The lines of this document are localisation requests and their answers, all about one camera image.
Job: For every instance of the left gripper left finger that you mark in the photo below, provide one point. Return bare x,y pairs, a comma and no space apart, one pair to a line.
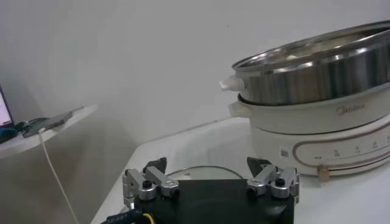
152,181

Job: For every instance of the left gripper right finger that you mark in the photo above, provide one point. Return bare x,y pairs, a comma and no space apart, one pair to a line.
271,182

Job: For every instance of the stainless steel steamer basket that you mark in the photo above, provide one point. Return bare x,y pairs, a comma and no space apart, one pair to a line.
304,82

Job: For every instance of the cream electric cooker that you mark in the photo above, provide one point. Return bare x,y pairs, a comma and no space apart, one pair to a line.
304,146

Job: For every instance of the black smartphone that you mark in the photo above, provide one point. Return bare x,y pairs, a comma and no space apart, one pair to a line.
48,123

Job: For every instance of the white side table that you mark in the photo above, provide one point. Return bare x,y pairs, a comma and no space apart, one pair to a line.
18,146

